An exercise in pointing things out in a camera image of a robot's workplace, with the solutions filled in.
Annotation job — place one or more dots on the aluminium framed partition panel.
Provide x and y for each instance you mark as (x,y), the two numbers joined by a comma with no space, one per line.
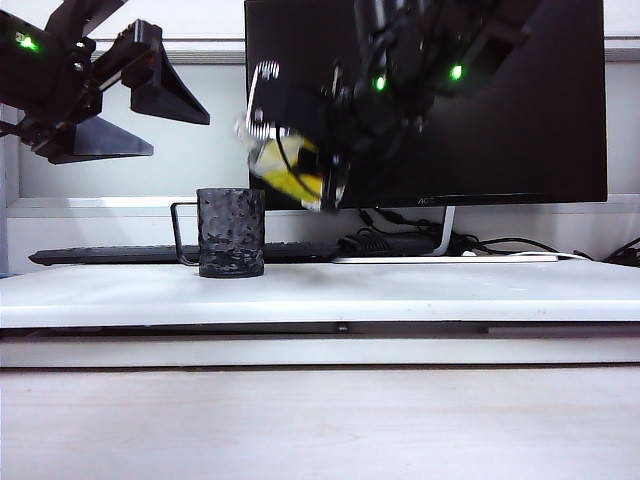
(215,55)

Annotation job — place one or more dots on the black keyboard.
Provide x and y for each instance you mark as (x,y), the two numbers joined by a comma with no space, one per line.
(115,255)

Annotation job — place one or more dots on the clear bottle with yellow label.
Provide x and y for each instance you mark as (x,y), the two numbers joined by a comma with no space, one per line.
(285,176)

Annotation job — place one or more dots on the black computer monitor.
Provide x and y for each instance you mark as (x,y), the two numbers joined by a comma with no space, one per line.
(525,150)

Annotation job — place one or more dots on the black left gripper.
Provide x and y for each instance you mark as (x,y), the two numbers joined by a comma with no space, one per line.
(45,85)

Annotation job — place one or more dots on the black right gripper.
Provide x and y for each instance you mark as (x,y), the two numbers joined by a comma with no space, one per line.
(390,100)

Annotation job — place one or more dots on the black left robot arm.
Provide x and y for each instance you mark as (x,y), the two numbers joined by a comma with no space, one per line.
(85,12)

